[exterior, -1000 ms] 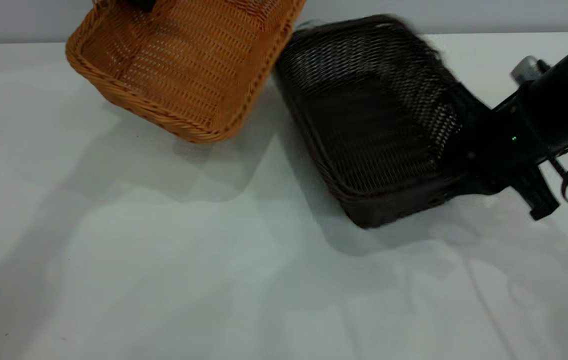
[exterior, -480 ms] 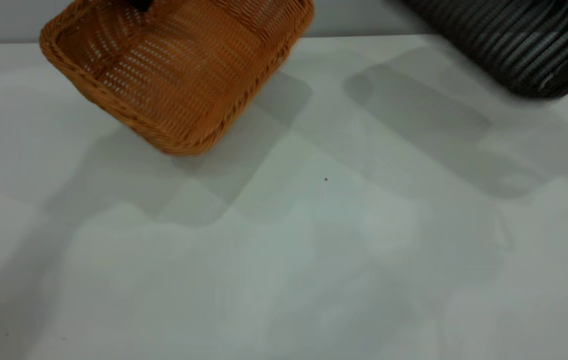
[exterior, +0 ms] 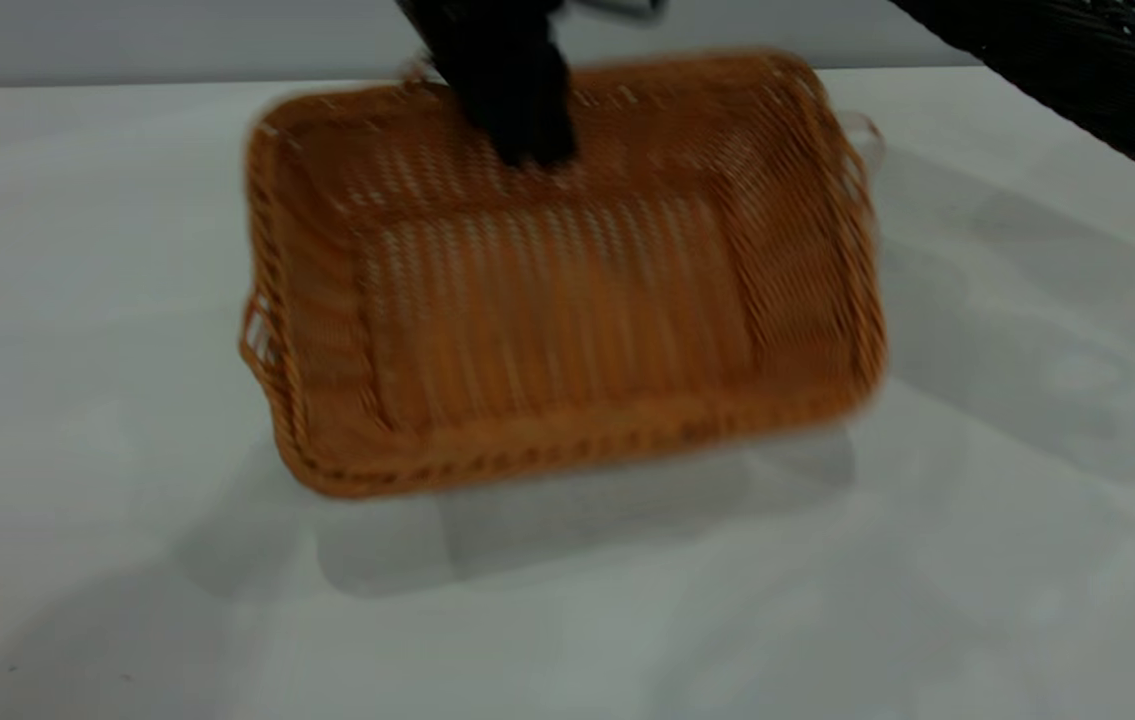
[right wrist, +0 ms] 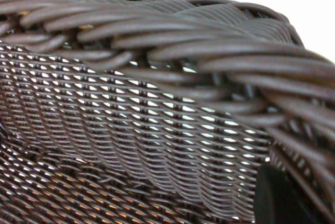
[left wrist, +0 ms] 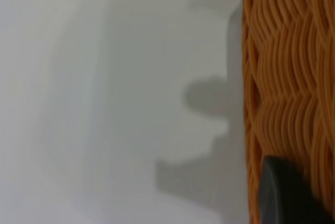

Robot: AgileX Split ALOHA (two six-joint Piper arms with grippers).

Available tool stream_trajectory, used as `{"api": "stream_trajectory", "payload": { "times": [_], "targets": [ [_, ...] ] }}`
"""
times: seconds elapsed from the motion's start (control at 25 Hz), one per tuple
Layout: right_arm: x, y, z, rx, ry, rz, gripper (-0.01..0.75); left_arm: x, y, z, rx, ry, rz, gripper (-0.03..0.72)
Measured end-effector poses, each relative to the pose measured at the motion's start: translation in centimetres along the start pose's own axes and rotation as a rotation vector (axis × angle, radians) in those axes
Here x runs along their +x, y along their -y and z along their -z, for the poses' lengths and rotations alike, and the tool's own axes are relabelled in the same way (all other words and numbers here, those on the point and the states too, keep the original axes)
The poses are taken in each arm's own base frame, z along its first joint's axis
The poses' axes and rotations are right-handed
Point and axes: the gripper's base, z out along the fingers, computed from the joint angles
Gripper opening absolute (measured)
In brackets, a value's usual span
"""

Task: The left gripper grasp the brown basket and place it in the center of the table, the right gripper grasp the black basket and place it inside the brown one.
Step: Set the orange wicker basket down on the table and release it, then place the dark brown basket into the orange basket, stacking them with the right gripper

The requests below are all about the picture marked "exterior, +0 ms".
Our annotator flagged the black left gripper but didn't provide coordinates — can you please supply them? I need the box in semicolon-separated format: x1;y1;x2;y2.
395;0;580;169

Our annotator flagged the orange wicker basket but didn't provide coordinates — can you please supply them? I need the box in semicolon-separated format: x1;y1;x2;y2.
239;50;890;499

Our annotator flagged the dark brown wicker basket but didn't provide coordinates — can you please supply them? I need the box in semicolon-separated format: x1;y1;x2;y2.
889;0;1135;183

